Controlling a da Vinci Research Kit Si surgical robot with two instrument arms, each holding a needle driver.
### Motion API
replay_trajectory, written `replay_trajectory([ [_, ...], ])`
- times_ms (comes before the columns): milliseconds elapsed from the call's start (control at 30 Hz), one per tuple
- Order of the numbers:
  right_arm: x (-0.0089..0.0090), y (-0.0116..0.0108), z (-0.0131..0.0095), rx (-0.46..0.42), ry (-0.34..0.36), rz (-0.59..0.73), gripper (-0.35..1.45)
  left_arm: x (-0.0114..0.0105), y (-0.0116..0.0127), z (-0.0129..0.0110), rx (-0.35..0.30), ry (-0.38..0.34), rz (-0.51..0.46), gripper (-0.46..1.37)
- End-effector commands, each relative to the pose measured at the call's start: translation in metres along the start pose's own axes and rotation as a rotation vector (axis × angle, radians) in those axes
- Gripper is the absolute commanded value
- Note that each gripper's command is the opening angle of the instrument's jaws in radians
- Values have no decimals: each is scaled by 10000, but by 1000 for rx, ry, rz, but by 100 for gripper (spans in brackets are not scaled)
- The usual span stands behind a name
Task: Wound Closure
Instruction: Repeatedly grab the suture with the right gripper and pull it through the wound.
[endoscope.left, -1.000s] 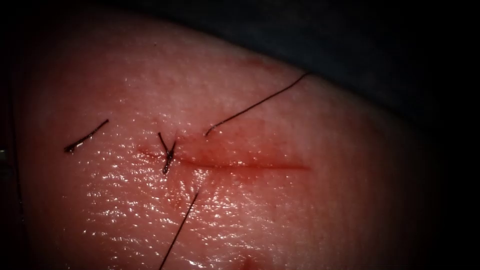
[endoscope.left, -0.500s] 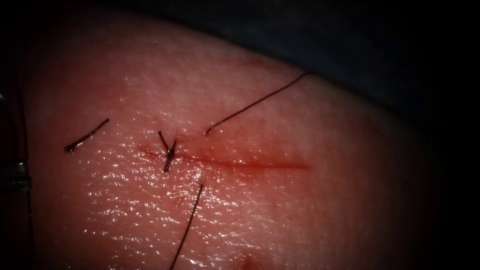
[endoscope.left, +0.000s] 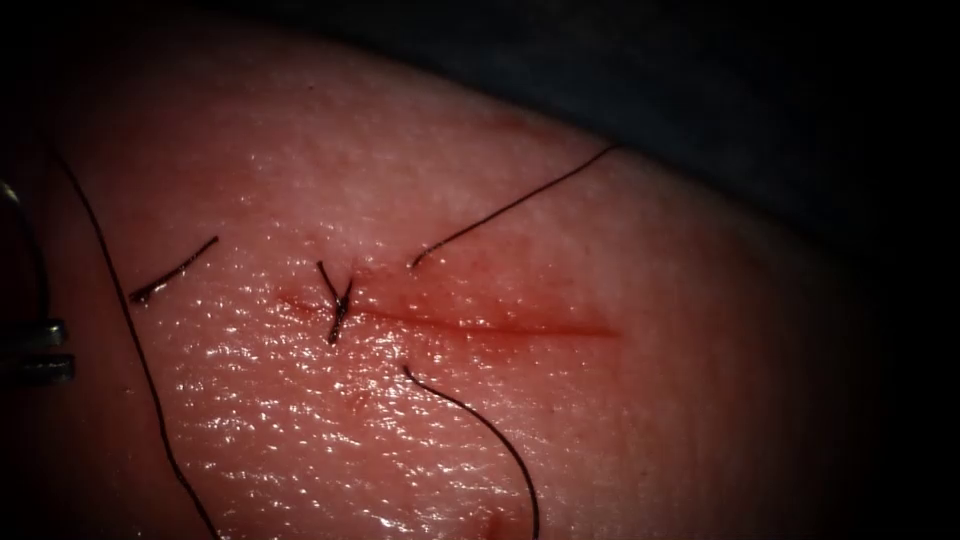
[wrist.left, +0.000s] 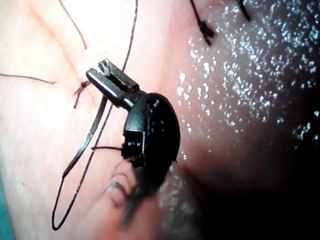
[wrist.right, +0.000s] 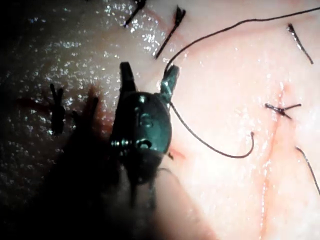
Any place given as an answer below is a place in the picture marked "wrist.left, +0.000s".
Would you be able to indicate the left arm needle driver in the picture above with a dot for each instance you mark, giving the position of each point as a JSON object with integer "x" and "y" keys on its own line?
{"x": 155, "y": 130}

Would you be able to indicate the tissue pad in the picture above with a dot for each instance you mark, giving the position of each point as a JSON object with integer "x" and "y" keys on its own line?
{"x": 37, "y": 125}

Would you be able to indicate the black stitching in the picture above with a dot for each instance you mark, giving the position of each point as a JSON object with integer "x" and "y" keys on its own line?
{"x": 80, "y": 92}
{"x": 203, "y": 27}

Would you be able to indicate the left arm needle driver jaw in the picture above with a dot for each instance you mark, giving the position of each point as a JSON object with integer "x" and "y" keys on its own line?
{"x": 107, "y": 87}
{"x": 122, "y": 77}

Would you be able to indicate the blue-green cloth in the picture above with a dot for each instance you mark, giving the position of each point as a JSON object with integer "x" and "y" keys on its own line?
{"x": 3, "y": 220}

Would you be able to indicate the black thread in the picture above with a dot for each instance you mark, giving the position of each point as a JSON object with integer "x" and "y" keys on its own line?
{"x": 130, "y": 50}

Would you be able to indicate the curved steel needle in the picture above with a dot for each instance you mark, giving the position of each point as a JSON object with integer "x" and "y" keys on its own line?
{"x": 87, "y": 140}

